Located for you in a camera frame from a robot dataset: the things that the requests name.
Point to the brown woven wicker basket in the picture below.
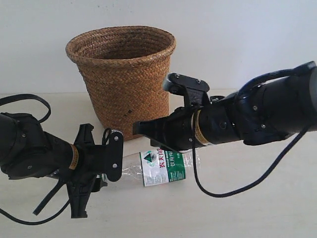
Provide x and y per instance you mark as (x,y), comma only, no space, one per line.
(123,68)

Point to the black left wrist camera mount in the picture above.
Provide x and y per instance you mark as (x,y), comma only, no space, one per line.
(112,141)

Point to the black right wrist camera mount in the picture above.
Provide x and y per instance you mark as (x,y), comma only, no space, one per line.
(194,91)

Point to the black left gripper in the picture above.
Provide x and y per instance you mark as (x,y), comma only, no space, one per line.
(84,170)

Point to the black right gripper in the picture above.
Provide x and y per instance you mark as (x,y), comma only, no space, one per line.
(176,129)

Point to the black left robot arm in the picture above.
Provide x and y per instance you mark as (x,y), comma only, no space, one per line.
(27,151)

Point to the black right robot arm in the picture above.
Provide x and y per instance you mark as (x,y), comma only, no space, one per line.
(268,108)

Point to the clear plastic bottle green label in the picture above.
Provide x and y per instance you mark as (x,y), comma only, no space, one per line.
(154,167)

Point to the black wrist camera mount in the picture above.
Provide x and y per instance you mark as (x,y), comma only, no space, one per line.
(112,141)
(194,91)

